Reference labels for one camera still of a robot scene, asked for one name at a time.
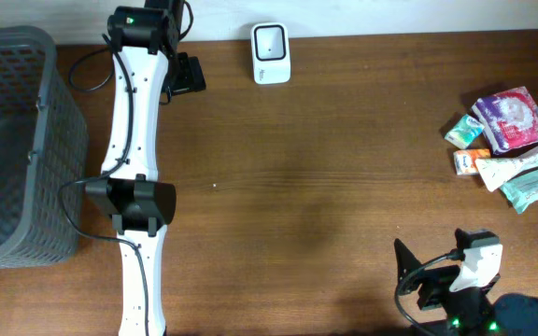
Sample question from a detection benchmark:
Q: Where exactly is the dark grey plastic basket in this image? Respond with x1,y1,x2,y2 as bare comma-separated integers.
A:
0,26,89,269

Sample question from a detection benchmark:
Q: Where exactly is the pink purple tissue pack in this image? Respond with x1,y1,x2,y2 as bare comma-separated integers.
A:
471,86,538,155

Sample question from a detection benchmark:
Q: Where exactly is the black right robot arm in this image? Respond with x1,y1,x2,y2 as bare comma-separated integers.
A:
394,229,538,335

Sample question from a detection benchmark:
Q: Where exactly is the white tube with brown cap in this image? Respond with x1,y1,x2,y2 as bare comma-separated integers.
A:
474,146,538,192

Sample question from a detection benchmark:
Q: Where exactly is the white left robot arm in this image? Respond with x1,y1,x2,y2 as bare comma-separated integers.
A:
85,0,205,335

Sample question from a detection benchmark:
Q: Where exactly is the orange small tissue pack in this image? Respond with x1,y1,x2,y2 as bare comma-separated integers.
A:
453,149,491,175

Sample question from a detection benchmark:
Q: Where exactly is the green small tissue pack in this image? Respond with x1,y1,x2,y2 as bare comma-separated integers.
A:
444,115,484,149

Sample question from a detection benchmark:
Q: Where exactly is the teal wet wipes pack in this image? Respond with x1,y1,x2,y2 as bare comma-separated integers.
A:
500,170,538,215

